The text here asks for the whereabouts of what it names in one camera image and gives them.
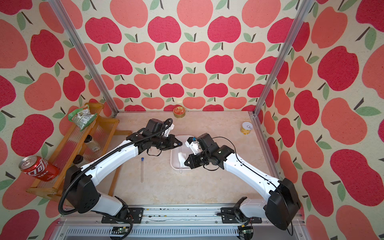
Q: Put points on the wooden shelf rack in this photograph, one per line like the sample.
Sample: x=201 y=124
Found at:
x=101 y=129

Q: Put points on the green snack bag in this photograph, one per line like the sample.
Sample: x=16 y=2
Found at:
x=82 y=117

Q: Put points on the glass spice jar lower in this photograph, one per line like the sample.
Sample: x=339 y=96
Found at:
x=79 y=161

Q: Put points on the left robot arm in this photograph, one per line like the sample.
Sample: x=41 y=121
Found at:
x=80 y=193

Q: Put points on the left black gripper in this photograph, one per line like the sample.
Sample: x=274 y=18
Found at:
x=172 y=143

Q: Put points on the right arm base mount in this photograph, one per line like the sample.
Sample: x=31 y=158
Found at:
x=235 y=216

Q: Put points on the glass spice jar upper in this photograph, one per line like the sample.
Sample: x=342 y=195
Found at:
x=92 y=144

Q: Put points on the aluminium frame post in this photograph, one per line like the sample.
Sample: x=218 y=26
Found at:
x=71 y=31
x=301 y=15

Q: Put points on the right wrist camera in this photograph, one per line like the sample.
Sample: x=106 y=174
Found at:
x=202 y=143

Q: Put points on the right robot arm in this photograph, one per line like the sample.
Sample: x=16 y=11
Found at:
x=281 y=202

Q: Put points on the left aluminium frame post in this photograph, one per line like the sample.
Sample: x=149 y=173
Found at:
x=71 y=31

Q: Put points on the red cola can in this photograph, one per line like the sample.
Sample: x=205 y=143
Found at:
x=39 y=168

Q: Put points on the red gold round tin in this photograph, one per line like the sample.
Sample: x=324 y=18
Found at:
x=179 y=112

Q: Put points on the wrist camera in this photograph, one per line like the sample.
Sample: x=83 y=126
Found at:
x=158 y=128
x=202 y=143

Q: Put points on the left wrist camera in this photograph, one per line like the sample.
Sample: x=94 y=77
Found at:
x=158 y=128

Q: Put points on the yellow white can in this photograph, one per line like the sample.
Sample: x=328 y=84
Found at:
x=246 y=128

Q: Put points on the white wipe cloth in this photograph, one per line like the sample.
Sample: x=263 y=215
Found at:
x=182 y=158

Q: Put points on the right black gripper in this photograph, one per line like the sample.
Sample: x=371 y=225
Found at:
x=193 y=163

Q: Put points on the test tube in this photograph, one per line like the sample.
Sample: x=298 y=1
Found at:
x=181 y=169
x=142 y=169

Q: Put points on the glass spice jar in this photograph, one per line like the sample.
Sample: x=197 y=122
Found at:
x=79 y=161
x=92 y=144

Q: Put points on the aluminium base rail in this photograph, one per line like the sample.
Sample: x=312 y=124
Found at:
x=174 y=222

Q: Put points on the right aluminium frame post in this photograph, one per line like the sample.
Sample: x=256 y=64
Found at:
x=301 y=15

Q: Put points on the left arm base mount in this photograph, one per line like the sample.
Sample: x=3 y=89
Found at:
x=134 y=215

